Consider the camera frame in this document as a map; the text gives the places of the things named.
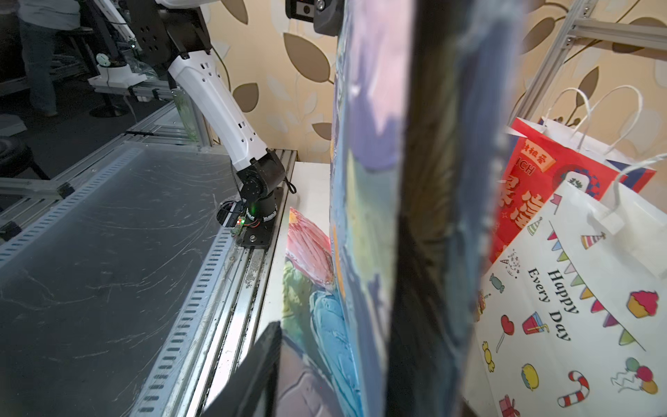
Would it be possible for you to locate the white Happy Every Day bag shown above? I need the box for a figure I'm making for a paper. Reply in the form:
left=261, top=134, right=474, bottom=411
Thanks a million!
left=463, top=181, right=666, bottom=416

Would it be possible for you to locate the red paper bag front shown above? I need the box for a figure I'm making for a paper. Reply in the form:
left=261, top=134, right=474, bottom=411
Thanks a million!
left=489, top=88, right=635, bottom=263

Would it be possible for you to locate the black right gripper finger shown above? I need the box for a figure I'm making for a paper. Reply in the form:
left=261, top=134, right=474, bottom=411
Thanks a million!
left=200, top=321, right=282, bottom=417

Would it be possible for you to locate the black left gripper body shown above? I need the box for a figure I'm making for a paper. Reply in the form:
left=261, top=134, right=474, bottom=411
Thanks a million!
left=285, top=0, right=344, bottom=36

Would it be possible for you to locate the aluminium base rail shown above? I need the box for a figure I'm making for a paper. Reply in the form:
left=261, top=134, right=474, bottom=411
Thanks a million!
left=127, top=148, right=298, bottom=417

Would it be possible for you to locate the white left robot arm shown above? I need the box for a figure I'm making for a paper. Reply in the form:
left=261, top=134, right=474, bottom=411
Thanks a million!
left=99, top=0, right=296, bottom=248

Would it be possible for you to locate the floral painted paper bag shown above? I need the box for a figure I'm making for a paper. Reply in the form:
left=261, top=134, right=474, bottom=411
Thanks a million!
left=275, top=1, right=525, bottom=416

